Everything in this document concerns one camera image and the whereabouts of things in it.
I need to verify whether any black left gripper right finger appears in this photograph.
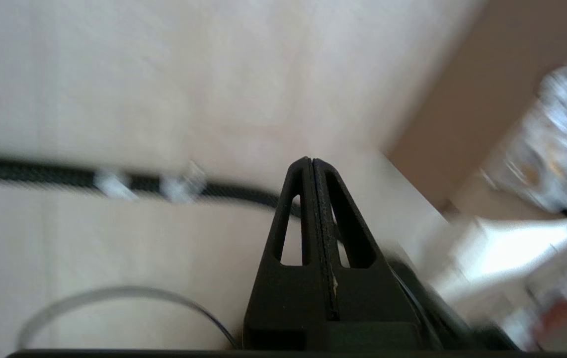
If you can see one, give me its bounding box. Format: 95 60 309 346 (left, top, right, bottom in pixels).
314 159 423 349

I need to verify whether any thin black looped cable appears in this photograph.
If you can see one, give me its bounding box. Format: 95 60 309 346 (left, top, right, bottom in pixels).
15 286 239 349

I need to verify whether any black corrugated cable conduit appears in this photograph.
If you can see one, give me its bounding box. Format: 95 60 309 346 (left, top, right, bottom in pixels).
0 154 304 219

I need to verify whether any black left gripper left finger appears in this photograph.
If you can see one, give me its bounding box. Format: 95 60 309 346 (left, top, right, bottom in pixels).
243 157 337 350

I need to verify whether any black robot torso base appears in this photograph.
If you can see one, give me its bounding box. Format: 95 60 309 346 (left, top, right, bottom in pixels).
388 256 517 351

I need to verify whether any brown cardboard shoe box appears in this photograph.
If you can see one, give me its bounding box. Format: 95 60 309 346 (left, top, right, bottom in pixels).
383 0 567 219

